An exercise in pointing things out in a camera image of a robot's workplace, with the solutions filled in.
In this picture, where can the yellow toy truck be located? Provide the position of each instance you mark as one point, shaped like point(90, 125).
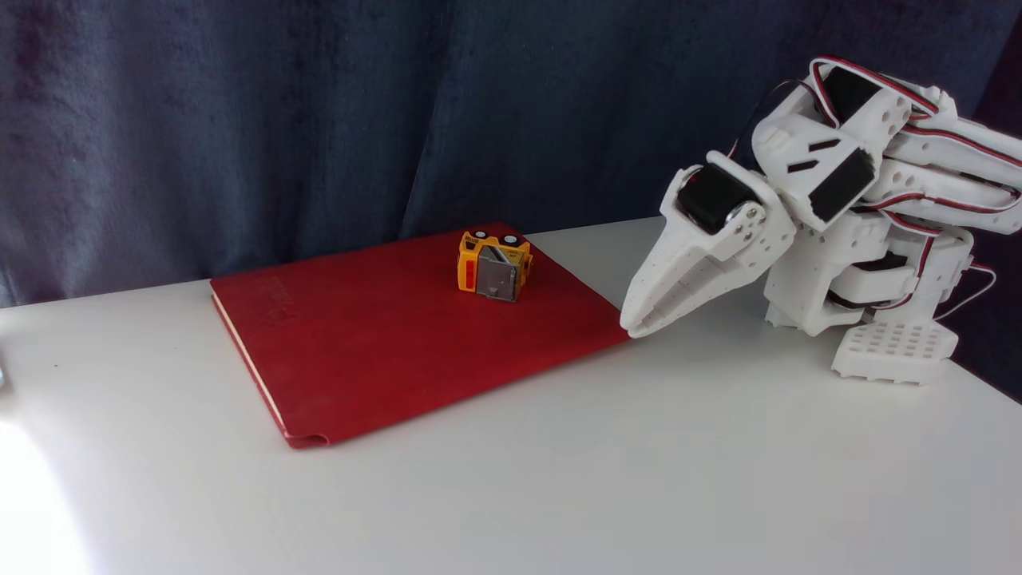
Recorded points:
point(495, 267)

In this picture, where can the red notebook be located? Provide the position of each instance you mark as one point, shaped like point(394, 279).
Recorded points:
point(375, 343)

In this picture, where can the dark blue curtain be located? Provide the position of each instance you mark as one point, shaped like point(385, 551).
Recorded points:
point(239, 120)

